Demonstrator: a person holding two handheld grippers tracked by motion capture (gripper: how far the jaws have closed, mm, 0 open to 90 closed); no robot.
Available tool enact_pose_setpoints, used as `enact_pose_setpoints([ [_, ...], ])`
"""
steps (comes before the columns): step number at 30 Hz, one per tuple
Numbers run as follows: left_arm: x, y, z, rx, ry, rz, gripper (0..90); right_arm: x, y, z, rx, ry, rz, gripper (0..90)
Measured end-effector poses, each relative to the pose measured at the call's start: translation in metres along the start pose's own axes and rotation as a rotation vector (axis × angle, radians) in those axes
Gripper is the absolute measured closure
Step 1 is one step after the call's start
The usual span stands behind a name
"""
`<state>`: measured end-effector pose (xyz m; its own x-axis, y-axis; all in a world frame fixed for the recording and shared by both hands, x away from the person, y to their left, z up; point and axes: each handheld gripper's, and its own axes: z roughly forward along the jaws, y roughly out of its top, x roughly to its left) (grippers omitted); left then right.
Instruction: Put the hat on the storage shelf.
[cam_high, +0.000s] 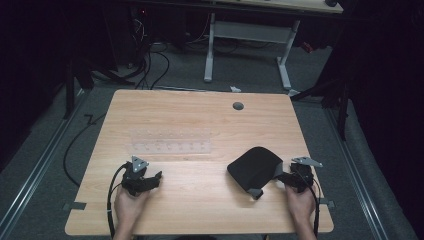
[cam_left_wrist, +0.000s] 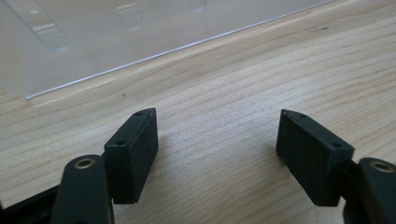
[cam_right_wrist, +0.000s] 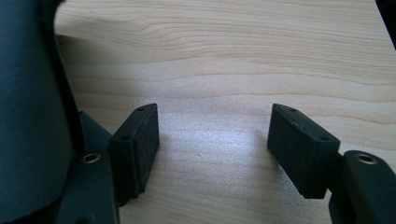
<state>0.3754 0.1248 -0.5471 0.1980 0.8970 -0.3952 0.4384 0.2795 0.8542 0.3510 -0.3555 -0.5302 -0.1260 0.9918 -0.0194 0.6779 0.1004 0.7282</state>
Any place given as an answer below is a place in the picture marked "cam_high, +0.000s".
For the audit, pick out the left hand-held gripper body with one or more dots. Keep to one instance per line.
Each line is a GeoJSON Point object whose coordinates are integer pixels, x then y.
{"type": "Point", "coordinates": [135, 175]}

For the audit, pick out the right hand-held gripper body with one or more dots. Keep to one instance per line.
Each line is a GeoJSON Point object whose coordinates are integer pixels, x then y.
{"type": "Point", "coordinates": [302, 175]}

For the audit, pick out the black cloth with grey trim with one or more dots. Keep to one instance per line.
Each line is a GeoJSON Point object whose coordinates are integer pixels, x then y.
{"type": "Point", "coordinates": [255, 170]}

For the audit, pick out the person's right hand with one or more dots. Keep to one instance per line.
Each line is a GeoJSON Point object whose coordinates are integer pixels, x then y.
{"type": "Point", "coordinates": [300, 206]}

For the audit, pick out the person's left hand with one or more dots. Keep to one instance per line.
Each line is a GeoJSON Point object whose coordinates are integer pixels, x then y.
{"type": "Point", "coordinates": [129, 206]}

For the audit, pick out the clear plastic rack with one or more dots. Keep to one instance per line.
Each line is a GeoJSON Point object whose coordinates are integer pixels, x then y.
{"type": "Point", "coordinates": [170, 141]}

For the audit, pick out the grey tape strip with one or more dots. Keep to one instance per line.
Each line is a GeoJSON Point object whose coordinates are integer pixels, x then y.
{"type": "Point", "coordinates": [328, 202]}
{"type": "Point", "coordinates": [75, 206]}

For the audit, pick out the black metal stand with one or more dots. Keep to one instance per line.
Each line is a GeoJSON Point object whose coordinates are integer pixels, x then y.
{"type": "Point", "coordinates": [341, 106]}
{"type": "Point", "coordinates": [69, 93]}

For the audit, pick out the grey round table grommet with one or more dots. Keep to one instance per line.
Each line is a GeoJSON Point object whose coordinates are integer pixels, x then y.
{"type": "Point", "coordinates": [238, 106]}

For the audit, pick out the white scrap on floor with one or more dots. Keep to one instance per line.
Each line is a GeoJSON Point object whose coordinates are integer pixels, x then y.
{"type": "Point", "coordinates": [235, 89]}

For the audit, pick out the red object under desk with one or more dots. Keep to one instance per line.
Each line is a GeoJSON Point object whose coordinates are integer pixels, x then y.
{"type": "Point", "coordinates": [307, 46]}

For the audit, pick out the black computer mouse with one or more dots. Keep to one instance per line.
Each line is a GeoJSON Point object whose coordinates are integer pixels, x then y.
{"type": "Point", "coordinates": [331, 2]}

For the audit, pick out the metal floor rail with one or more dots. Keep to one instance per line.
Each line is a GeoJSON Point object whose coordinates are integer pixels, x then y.
{"type": "Point", "coordinates": [358, 180]}
{"type": "Point", "coordinates": [36, 170]}

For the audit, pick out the white metal desk frame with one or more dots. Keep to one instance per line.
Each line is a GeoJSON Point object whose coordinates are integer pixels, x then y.
{"type": "Point", "coordinates": [250, 32]}

